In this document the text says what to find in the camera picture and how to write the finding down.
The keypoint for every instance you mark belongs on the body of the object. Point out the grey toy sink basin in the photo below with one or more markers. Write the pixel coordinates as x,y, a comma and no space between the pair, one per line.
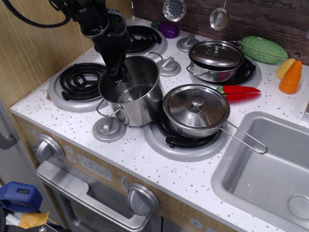
265,171

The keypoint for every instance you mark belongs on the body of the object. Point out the hanging steel ladle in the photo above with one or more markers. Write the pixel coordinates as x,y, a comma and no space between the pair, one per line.
219,18

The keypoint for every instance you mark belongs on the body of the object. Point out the blue clamp tool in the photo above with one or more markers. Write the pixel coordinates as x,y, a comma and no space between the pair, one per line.
19,197

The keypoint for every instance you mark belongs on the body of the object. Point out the front countertop grey knob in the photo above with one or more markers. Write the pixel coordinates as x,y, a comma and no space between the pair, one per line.
108,129

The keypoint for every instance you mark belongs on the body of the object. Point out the small steel two-handled pot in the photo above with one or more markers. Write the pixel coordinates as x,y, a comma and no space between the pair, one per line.
212,74

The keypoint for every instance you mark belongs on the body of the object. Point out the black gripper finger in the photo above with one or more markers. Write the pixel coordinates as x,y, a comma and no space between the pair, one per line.
121,75
112,73

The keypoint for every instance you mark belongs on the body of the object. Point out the countertop grey knob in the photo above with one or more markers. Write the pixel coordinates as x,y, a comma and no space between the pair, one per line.
108,129
186,43
169,67

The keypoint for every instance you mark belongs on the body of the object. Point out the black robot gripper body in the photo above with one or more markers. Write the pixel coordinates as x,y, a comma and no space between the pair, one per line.
105,27

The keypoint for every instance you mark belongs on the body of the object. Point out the red toy chili pepper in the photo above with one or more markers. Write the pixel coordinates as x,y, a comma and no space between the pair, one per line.
235,93

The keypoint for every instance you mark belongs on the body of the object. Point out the hanging steel slotted skimmer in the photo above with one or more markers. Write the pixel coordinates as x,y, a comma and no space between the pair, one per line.
174,10

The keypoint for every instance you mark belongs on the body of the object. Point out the grey fridge door handle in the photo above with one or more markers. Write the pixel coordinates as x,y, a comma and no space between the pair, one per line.
7,142

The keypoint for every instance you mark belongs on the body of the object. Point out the purple toy eggplant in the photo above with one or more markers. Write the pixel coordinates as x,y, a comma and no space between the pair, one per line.
169,30

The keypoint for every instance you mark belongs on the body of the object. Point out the yellow cloth scrap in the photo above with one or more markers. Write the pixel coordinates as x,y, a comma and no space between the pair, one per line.
30,220

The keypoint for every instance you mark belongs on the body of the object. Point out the front right stove burner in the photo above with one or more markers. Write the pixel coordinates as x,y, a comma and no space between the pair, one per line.
173,146

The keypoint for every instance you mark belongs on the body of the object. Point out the steel frying pan lid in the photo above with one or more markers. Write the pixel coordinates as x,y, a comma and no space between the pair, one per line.
196,106

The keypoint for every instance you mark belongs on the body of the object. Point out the green toy bitter gourd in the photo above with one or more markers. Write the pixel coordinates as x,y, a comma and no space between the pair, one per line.
263,50

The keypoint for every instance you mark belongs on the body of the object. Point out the tall stainless steel pot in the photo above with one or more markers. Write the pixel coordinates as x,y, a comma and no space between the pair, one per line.
138,101

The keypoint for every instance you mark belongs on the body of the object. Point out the back left stove burner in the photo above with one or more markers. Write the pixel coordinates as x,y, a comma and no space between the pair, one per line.
146,41

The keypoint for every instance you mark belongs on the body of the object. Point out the oven knob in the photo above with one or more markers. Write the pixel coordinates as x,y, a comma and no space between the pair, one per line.
140,200
48,148

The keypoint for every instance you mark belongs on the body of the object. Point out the front left stove burner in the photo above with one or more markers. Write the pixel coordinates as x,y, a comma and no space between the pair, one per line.
75,88

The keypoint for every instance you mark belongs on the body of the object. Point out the grey oven door handle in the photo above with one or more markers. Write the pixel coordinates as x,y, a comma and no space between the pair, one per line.
90,206

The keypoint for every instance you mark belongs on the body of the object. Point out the right oven front knob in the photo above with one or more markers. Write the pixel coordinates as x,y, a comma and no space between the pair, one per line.
140,200

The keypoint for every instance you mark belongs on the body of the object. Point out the middle countertop grey knob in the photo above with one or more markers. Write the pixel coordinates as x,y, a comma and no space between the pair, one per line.
169,67

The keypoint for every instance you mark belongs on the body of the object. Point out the small steel pot lid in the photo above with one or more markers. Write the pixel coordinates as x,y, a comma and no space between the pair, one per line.
217,53

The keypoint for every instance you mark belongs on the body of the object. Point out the back right stove burner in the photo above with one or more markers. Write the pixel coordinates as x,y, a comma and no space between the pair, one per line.
249,75

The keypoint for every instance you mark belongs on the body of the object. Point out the steel frying pan with handle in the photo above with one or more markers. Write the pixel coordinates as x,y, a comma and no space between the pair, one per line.
201,133

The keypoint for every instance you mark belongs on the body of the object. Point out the yellow toy corn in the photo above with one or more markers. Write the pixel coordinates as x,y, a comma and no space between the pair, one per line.
284,67

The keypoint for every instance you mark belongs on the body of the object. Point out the orange toy carrot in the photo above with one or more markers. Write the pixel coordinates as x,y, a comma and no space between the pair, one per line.
291,80

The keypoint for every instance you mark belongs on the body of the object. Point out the left oven front knob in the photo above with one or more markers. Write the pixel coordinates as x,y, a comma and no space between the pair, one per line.
48,148

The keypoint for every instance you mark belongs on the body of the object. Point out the back countertop grey knob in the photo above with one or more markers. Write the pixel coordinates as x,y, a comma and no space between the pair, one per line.
186,43

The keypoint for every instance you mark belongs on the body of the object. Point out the stove burner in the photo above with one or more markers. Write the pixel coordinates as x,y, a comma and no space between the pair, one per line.
75,88
249,75
173,146
146,41

